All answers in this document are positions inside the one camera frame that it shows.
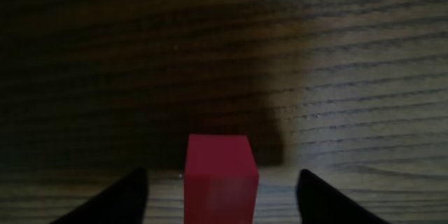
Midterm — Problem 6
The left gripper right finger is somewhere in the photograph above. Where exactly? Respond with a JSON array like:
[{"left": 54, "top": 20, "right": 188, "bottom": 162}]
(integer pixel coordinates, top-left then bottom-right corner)
[{"left": 295, "top": 168, "right": 391, "bottom": 224}]

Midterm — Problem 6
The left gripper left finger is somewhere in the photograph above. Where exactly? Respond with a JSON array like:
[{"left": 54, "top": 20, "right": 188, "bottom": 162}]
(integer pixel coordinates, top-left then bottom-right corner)
[{"left": 48, "top": 167, "right": 150, "bottom": 224}]

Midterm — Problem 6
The red cube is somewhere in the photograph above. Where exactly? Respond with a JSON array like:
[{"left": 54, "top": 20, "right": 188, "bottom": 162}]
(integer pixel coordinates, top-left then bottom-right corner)
[{"left": 183, "top": 133, "right": 260, "bottom": 224}]

